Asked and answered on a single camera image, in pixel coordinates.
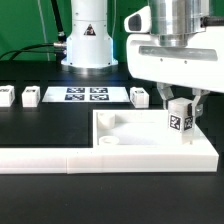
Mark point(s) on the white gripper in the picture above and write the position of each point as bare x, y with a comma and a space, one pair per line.
199, 65

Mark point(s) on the white marker base sheet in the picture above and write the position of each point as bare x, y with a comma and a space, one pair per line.
86, 94

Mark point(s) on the white L-shaped obstacle fence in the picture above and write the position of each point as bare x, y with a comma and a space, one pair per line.
107, 158

